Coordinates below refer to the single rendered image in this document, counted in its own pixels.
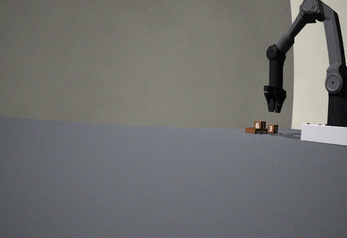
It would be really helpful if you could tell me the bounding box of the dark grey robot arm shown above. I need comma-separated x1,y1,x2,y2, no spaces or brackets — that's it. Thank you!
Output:
266,0,347,127

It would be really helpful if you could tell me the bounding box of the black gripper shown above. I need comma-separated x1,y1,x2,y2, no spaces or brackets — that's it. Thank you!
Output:
264,76,286,113

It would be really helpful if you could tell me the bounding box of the orange-brown digit cube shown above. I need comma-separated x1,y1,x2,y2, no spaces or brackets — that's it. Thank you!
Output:
267,124,278,133
254,121,266,128

